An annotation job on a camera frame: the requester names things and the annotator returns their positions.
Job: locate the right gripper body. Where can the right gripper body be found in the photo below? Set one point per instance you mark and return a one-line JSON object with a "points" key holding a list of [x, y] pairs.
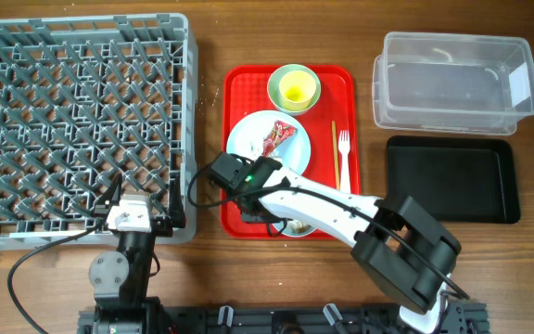
{"points": [[260, 216]]}

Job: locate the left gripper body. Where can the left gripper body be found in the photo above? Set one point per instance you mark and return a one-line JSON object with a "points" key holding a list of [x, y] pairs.
{"points": [[161, 226]]}

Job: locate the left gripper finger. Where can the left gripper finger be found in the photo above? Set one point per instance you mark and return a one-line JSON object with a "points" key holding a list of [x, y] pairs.
{"points": [[109, 198], [176, 206]]}

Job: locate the light blue bowl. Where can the light blue bowl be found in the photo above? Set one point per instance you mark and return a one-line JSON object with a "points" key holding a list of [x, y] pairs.
{"points": [[293, 228]]}

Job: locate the red snack wrapper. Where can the red snack wrapper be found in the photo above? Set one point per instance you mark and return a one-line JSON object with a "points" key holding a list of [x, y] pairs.
{"points": [[280, 132]]}

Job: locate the green bowl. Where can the green bowl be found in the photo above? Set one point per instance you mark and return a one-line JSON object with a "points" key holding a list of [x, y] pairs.
{"points": [[273, 83]]}

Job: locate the yellow cup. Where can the yellow cup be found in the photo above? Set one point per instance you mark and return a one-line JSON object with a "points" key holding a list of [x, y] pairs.
{"points": [[297, 89]]}

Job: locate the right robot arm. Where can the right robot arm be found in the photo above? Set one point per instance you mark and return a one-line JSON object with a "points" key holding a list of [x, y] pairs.
{"points": [[407, 253]]}

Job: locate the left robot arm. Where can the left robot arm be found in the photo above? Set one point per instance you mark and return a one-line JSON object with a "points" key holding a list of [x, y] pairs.
{"points": [[120, 277]]}

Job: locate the grey dishwasher rack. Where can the grey dishwasher rack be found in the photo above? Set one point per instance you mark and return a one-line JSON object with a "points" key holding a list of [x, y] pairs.
{"points": [[86, 99]]}

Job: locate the black waste tray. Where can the black waste tray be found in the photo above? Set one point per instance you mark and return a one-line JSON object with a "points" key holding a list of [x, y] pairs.
{"points": [[456, 179]]}

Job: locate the light blue plate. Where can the light blue plate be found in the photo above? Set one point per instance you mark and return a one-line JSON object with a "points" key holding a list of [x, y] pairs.
{"points": [[247, 137]]}

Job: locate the wooden chopstick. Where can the wooden chopstick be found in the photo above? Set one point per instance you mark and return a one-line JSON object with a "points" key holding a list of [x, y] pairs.
{"points": [[335, 153]]}

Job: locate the white plastic fork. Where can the white plastic fork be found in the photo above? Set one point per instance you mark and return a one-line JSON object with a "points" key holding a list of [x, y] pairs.
{"points": [[343, 146]]}

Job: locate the clear plastic bin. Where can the clear plastic bin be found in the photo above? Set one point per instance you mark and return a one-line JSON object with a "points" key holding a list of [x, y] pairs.
{"points": [[453, 83]]}

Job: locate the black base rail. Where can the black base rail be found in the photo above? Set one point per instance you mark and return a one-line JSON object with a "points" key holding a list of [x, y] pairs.
{"points": [[454, 317]]}

